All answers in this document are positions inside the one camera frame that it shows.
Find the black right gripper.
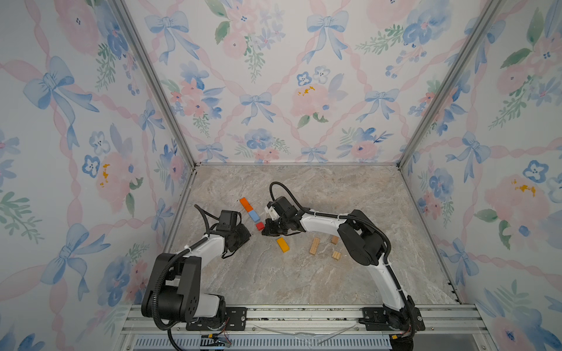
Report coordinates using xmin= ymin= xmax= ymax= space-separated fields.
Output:
xmin=260 ymin=216 xmax=290 ymax=235

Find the light blue block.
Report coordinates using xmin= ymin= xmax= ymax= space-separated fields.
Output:
xmin=248 ymin=210 xmax=261 ymax=223

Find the small orange block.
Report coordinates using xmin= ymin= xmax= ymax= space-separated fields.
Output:
xmin=239 ymin=197 xmax=253 ymax=213

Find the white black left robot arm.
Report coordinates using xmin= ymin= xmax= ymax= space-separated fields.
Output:
xmin=141 ymin=224 xmax=250 ymax=331

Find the short yellow block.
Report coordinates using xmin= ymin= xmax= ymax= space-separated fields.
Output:
xmin=277 ymin=238 xmax=290 ymax=253

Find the long natural wood block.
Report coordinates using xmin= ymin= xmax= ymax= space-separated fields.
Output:
xmin=309 ymin=237 xmax=321 ymax=255

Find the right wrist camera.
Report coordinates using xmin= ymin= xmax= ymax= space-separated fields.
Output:
xmin=266 ymin=201 xmax=280 ymax=221

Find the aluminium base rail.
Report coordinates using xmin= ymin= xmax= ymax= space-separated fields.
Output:
xmin=115 ymin=304 xmax=497 ymax=350

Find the aluminium corner post left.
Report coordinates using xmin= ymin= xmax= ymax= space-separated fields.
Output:
xmin=108 ymin=0 xmax=196 ymax=171

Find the aluminium corner post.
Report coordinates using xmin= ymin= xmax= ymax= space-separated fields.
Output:
xmin=108 ymin=0 xmax=196 ymax=171
xmin=397 ymin=0 xmax=504 ymax=171

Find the aluminium corner post right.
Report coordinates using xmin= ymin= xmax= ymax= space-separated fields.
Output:
xmin=397 ymin=0 xmax=504 ymax=171

